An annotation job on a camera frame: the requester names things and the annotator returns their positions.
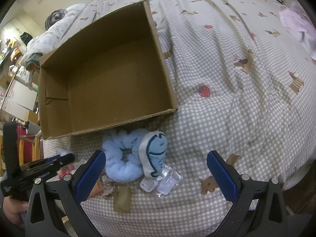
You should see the beige frilly scrunchie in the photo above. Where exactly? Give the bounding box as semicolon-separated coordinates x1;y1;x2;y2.
98;174;115;196

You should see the light blue fluffy scrunchie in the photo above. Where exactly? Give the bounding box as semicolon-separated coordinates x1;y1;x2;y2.
102;128;149;183

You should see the clear plastic packet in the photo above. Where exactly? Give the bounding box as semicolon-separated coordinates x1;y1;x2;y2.
140;164;183;198

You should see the white blue whale plush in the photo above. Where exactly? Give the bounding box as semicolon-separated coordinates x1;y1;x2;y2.
139;131;168;179

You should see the white cloth bunny toy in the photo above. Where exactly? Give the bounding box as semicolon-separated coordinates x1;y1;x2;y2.
56;147;73;157

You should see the pink round plush toy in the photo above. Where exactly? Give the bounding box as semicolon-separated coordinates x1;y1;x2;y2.
57;164;75;180

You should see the person's left hand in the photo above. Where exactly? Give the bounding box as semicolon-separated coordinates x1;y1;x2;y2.
3;197;28;225

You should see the open brown cardboard box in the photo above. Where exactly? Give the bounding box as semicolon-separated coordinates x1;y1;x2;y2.
39;0;177;139

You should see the white fluffy blanket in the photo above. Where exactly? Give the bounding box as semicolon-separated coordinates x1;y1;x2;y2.
22;4;86;67

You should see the black hanging bag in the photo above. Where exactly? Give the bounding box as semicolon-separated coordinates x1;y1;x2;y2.
20;32;33;46

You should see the checkered dog print bedsheet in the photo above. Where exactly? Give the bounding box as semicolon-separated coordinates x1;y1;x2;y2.
46;0;315;236

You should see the grey striped pillow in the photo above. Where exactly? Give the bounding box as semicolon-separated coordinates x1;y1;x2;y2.
44;9;67;31

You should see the pink ruffled cloth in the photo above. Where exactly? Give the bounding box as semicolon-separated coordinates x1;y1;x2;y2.
278;2;315;63

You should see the wooden chair yellow frame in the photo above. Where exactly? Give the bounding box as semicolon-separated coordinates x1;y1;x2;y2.
1;121;41;171

